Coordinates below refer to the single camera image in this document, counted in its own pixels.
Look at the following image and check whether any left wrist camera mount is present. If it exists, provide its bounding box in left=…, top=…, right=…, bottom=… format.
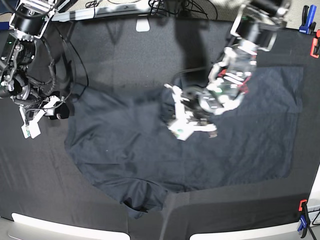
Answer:
left=164, top=83, right=218, bottom=141

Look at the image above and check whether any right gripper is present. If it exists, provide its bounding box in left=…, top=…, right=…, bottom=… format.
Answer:
left=19, top=89, right=76, bottom=121

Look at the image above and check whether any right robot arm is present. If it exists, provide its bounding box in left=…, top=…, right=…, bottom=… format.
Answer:
left=0, top=0, right=70, bottom=121

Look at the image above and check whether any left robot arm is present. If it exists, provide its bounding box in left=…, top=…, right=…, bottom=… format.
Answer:
left=166, top=0, right=292, bottom=135

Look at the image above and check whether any aluminium rail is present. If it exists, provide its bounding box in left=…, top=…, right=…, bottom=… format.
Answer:
left=51, top=4, right=151, bottom=22

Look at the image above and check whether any red clamp far right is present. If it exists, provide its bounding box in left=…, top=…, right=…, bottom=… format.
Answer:
left=310, top=29, right=320, bottom=59

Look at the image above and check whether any black cable bundle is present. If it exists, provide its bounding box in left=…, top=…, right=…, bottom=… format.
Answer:
left=84, top=0, right=218, bottom=20

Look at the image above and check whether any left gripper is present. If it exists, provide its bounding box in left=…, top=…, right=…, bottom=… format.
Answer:
left=164, top=84, right=217, bottom=130

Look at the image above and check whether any blue clamp far right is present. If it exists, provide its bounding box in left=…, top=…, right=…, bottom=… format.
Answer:
left=298, top=4, right=317, bottom=35

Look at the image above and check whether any dark grey t-shirt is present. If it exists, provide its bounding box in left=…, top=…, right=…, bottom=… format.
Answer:
left=64, top=66, right=304, bottom=218

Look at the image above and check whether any red blue clamp near right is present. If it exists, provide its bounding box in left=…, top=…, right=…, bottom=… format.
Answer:
left=297, top=199, right=317, bottom=240

